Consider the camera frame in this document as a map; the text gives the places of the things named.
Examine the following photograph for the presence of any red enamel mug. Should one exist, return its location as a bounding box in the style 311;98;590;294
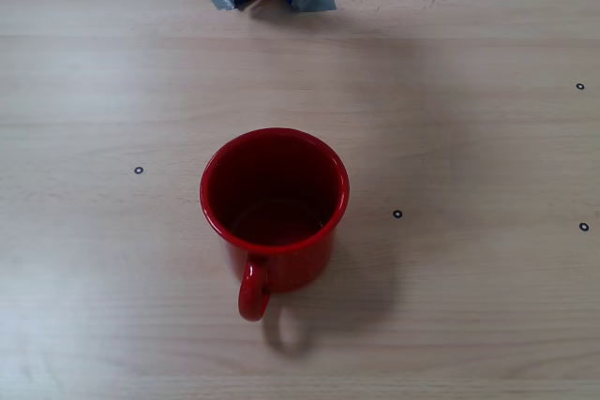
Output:
200;126;352;323

